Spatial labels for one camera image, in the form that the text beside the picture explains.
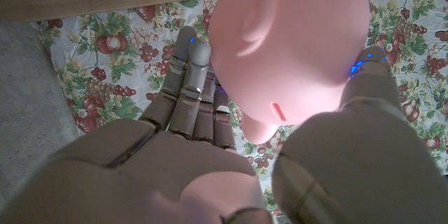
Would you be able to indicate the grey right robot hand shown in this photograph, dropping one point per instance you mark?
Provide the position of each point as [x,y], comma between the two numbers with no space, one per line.
[175,182]

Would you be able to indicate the pink plastic piggy bank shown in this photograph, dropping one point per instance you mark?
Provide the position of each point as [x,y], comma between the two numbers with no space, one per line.
[297,42]

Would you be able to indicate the fruit print backdrop cloth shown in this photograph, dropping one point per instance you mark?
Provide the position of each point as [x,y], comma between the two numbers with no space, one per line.
[105,59]

